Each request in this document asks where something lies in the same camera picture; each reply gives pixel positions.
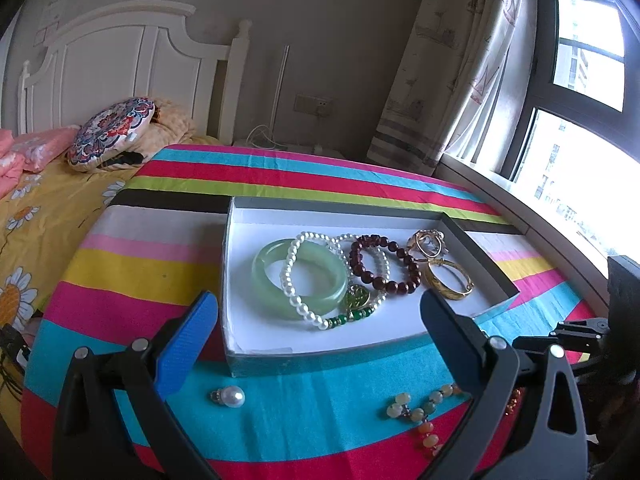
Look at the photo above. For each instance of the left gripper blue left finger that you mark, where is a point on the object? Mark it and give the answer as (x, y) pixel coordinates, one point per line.
(180, 341)

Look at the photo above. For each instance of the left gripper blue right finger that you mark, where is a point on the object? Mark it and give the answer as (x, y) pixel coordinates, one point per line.
(456, 339)

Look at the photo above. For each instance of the large pearl pendant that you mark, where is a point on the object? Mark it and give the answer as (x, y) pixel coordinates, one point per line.
(230, 396)

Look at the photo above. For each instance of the white shallow jewelry box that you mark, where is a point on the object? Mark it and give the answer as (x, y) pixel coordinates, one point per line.
(257, 344)

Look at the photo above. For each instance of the gold bangle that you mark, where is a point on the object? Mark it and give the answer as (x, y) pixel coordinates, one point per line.
(448, 278)

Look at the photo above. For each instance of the green jade bangle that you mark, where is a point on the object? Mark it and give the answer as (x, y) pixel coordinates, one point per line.
(318, 275)

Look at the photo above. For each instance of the striped colourful cloth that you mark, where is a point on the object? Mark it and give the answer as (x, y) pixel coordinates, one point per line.
(331, 424)

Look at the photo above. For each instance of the white window sill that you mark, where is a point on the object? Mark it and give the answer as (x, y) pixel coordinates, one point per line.
(581, 263)

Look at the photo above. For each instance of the yellow daisy bed sheet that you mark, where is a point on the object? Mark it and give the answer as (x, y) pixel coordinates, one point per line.
(45, 224)

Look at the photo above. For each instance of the dark framed window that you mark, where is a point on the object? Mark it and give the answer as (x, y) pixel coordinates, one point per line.
(574, 157)

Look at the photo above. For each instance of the beige checked pillow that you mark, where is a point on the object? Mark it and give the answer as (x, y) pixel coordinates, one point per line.
(170, 124)

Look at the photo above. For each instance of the round patterned cushion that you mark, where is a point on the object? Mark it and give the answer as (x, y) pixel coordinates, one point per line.
(109, 133)

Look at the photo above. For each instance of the pink folded quilt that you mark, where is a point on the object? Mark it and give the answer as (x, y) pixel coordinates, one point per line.
(31, 152)

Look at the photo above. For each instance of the beige patterned curtain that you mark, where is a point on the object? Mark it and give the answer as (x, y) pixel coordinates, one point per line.
(447, 80)

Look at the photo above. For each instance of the white wooden headboard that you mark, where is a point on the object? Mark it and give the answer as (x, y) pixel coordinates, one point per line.
(134, 48)

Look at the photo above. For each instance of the rose gold ring ornament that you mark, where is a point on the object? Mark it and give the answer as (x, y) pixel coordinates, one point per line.
(429, 242)

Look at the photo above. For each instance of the white pearl bracelet green beads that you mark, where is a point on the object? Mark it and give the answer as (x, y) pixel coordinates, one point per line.
(347, 298)

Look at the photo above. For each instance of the wall power socket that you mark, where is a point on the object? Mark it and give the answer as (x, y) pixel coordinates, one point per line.
(313, 105)

